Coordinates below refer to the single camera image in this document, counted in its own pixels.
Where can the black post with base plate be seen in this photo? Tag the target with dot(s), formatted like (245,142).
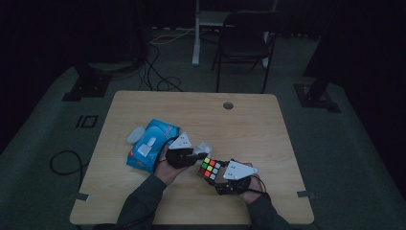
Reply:
(319,92)

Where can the person's left hand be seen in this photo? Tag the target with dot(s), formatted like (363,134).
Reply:
(167,171)

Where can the colourful puzzle cube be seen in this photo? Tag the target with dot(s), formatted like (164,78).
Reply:
(209,168)

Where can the white wet wipe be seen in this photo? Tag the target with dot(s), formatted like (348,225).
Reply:
(204,148)

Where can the white desk frame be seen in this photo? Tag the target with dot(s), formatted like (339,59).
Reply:
(198,32)

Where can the black folding chair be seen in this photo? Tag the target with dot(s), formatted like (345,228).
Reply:
(245,35)

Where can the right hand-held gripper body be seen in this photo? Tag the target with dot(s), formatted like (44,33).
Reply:
(237,179)

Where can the person's right hand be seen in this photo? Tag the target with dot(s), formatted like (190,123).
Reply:
(253,191)

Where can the blue wet wipes pack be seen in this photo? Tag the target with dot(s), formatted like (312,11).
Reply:
(153,145)

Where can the round grey stand base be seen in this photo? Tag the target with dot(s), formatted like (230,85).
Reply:
(111,66)

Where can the grey tape piece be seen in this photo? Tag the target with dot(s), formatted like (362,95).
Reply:
(81,196)
(304,194)

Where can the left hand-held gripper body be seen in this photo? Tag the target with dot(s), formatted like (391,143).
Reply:
(182,155)

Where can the black stand with flat base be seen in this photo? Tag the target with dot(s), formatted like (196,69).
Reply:
(87,86)

